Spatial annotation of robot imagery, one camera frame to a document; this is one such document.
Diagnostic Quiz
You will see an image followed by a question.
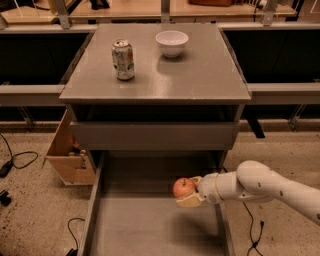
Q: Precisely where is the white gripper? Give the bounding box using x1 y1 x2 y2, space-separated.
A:
176 173 222 208

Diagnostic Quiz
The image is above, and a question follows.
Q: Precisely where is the red apple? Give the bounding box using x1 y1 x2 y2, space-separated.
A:
173 178 196 199

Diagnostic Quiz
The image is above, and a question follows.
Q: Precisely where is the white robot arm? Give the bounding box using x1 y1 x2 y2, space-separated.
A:
173 160 320 225

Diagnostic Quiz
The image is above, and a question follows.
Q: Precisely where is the open grey middle drawer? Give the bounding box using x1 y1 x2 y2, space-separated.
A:
78 152 236 256

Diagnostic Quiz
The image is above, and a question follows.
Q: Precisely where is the closed grey top drawer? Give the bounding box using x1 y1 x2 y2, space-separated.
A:
71 121 239 151

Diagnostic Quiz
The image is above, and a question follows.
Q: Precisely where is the cardboard box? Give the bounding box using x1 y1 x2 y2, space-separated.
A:
45 111 96 185

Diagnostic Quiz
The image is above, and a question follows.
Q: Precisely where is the white bowl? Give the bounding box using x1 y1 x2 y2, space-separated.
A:
155 30 189 58

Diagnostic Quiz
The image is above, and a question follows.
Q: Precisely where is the crushed soda can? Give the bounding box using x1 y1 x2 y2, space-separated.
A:
112 39 135 81

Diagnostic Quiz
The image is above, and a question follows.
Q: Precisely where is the black object left edge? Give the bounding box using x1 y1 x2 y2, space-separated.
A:
0 190 11 207

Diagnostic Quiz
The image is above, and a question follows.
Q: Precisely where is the black cable bottom floor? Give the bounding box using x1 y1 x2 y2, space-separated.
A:
65 217 86 256

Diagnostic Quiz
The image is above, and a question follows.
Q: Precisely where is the black cable floor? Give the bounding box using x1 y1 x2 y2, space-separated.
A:
65 217 86 256
0 132 40 179

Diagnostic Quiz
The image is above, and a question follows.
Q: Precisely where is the black cable left floor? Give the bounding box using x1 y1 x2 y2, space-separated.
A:
0 132 40 179

